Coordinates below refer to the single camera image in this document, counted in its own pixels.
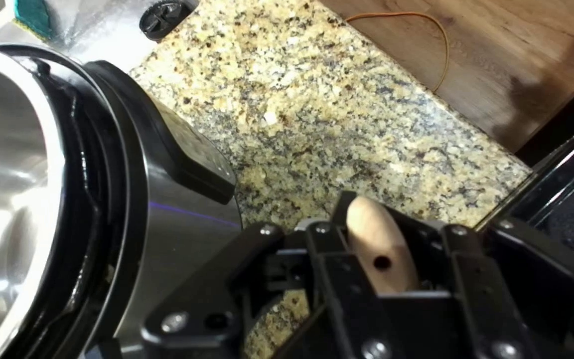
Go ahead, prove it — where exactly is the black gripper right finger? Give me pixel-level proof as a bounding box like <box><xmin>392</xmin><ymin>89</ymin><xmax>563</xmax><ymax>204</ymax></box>
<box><xmin>418</xmin><ymin>214</ymin><xmax>574</xmax><ymax>359</ymax></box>

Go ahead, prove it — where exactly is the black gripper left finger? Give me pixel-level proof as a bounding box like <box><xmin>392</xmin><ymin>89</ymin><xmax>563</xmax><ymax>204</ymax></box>
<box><xmin>141</xmin><ymin>193</ymin><xmax>394</xmax><ymax>359</ymax></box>

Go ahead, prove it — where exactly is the wooden spatula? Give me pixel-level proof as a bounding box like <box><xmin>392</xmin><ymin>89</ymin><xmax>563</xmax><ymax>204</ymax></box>
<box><xmin>346</xmin><ymin>195</ymin><xmax>418</xmax><ymax>296</ymax></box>

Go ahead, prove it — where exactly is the black electric stove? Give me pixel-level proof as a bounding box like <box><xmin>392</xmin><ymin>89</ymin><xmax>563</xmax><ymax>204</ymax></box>
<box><xmin>474</xmin><ymin>107</ymin><xmax>574</xmax><ymax>266</ymax></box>

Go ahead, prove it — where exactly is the stainless steel pressure cooker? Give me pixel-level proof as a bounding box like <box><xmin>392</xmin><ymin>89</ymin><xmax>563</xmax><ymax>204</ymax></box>
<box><xmin>0</xmin><ymin>45</ymin><xmax>241</xmax><ymax>359</ymax></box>

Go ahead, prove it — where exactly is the black sink stopper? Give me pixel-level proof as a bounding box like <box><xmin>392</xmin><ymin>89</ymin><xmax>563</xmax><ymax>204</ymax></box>
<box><xmin>139</xmin><ymin>0</ymin><xmax>195</xmax><ymax>41</ymax></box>

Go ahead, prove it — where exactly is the stainless steel sink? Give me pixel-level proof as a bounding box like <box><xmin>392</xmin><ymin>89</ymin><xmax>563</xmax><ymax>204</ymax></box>
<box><xmin>0</xmin><ymin>0</ymin><xmax>157</xmax><ymax>69</ymax></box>

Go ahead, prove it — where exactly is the green yellow sponge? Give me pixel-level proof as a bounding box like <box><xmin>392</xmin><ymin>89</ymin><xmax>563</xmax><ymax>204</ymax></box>
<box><xmin>5</xmin><ymin>0</ymin><xmax>53</xmax><ymax>37</ymax></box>

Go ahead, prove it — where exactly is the orange cable on floor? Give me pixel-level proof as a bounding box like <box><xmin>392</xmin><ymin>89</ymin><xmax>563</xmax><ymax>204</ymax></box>
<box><xmin>344</xmin><ymin>9</ymin><xmax>450</xmax><ymax>95</ymax></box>

